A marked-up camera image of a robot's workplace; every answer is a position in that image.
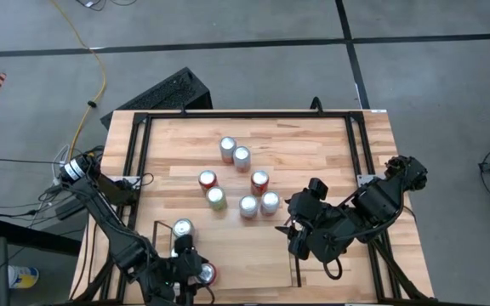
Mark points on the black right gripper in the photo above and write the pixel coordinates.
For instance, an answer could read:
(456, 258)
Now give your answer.
(326, 231)

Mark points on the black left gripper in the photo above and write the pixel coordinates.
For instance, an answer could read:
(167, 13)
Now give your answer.
(172, 276)

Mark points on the red-orange soda can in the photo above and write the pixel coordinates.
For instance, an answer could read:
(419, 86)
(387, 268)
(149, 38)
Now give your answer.
(208, 274)

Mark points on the pink and silver beverage can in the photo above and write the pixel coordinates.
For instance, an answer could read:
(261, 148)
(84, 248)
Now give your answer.
(248, 204)
(270, 199)

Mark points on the silver cola can red script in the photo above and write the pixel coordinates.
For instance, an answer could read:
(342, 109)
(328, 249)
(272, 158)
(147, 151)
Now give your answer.
(182, 227)

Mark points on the red strawberry soda can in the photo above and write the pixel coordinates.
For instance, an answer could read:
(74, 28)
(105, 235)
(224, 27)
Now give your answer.
(207, 177)
(260, 178)

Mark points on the silver and salmon seltzer can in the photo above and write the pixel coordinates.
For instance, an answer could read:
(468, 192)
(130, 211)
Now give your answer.
(241, 155)
(227, 146)

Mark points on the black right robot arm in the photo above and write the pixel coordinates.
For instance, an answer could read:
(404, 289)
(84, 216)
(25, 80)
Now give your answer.
(377, 204)

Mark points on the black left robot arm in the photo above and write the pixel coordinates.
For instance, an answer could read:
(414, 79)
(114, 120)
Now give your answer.
(109, 225)

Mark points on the wooden shelf black metal legs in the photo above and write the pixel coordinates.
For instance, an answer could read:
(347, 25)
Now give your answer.
(245, 263)

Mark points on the green beverage can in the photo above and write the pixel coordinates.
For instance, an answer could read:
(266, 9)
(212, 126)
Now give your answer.
(216, 195)

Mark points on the black power adapter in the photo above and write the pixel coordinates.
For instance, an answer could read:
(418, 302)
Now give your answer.
(70, 208)

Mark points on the white yellow blue container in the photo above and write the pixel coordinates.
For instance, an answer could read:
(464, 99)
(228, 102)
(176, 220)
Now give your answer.
(24, 277)

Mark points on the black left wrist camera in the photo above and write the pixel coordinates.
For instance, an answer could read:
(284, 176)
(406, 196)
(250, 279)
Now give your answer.
(183, 244)

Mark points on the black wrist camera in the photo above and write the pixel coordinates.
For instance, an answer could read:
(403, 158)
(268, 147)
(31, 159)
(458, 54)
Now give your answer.
(318, 188)
(183, 244)

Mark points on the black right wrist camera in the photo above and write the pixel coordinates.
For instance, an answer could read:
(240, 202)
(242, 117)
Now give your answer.
(318, 188)

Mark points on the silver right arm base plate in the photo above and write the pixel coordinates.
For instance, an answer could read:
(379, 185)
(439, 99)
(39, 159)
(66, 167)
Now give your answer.
(365, 179)

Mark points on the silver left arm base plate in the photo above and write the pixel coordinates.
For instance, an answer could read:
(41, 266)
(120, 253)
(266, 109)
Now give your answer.
(133, 180)

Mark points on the black aluminium table frame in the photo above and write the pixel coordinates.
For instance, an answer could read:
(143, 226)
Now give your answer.
(270, 114)

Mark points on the black rail bracket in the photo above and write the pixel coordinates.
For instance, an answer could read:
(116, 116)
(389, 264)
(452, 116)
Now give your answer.
(316, 106)

